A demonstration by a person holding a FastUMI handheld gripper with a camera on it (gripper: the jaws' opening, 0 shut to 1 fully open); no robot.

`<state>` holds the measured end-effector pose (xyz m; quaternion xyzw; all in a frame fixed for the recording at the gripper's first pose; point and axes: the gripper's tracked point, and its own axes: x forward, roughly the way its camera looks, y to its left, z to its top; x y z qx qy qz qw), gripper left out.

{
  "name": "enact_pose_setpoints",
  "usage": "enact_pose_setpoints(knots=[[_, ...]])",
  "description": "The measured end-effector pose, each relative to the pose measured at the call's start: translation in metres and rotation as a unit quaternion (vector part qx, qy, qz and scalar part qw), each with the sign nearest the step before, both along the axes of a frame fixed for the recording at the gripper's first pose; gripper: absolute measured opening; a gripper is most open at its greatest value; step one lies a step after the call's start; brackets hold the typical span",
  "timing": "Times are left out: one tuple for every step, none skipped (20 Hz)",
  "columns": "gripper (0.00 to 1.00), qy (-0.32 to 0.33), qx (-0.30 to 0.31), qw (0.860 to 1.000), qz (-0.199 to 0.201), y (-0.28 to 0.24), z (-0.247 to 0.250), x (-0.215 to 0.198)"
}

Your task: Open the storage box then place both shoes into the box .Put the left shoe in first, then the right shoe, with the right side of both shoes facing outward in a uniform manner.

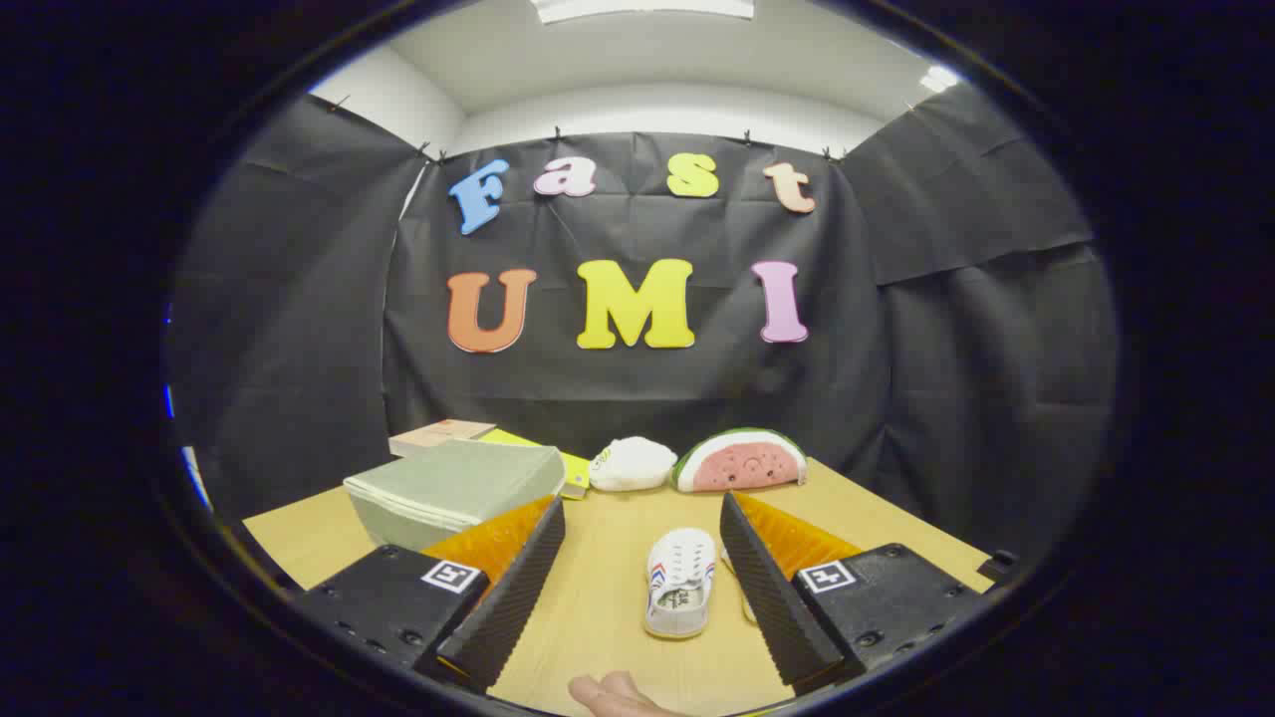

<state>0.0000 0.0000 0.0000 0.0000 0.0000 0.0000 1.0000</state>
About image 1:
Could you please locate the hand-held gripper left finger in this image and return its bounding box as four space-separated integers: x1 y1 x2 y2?
299 495 567 695

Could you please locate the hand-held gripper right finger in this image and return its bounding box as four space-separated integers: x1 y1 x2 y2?
719 490 997 698

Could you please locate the white canvas shoe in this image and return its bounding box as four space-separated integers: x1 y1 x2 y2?
643 528 718 640
719 546 762 626

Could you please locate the beige fabric storage box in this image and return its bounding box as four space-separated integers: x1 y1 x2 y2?
344 440 567 552

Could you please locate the yellow book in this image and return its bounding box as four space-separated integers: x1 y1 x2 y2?
478 428 592 501

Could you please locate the watermelon slice plush toy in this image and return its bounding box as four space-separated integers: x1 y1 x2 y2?
671 428 809 494

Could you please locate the white plush toy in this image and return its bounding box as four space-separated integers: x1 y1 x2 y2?
589 436 678 493

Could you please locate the beige book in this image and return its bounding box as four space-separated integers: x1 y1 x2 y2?
388 418 497 459

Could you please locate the long ceiling light panel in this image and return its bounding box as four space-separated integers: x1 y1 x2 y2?
528 0 756 25

